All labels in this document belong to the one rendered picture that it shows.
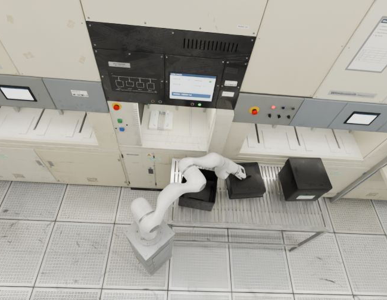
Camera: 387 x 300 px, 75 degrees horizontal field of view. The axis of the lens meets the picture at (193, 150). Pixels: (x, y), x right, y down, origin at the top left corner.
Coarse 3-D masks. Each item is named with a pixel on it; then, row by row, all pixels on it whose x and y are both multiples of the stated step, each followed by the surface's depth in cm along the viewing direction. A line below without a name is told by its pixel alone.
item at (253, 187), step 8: (248, 168) 215; (256, 168) 216; (232, 176) 210; (248, 176) 209; (256, 176) 212; (232, 184) 206; (240, 184) 206; (248, 184) 207; (256, 184) 207; (232, 192) 201; (240, 192) 202; (248, 192) 203; (256, 192) 204; (264, 192) 206
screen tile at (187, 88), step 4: (172, 80) 157; (176, 80) 157; (180, 80) 157; (184, 80) 157; (172, 84) 159; (188, 84) 159; (172, 88) 162; (176, 88) 162; (180, 88) 162; (184, 88) 162; (188, 88) 162
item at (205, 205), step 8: (200, 168) 203; (208, 176) 211; (216, 176) 208; (208, 184) 214; (216, 184) 198; (192, 192) 208; (200, 192) 209; (208, 192) 210; (184, 200) 191; (192, 200) 189; (200, 200) 204; (208, 200) 206; (200, 208) 199; (208, 208) 197
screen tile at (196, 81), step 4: (196, 80) 157; (200, 80) 157; (204, 80) 157; (208, 80) 156; (212, 80) 156; (196, 84) 159; (200, 84) 159; (204, 84) 159; (208, 84) 159; (212, 84) 159; (196, 88) 162; (200, 88) 162; (204, 88) 162; (208, 88) 162; (204, 92) 165; (208, 92) 165
